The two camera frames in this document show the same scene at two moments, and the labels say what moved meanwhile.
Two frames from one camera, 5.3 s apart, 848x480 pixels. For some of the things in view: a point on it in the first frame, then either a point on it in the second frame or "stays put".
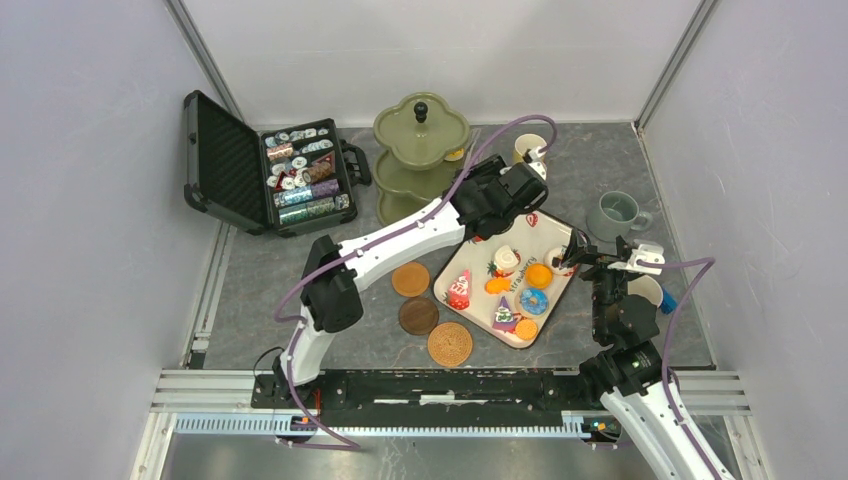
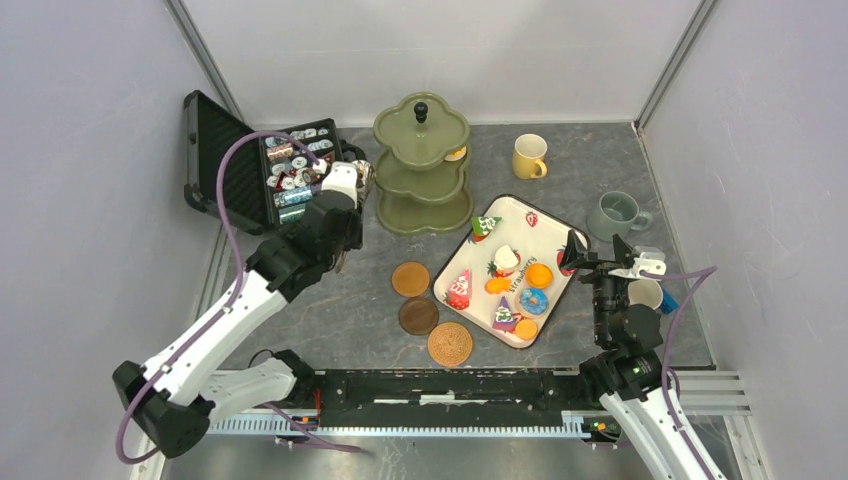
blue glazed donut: [534, 301] stays put
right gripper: [599, 262] stays put
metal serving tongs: [474, 135] → [366, 173]
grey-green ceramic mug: [615, 215] stays put
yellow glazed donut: [455, 156] stays put
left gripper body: [489, 172] → [353, 239]
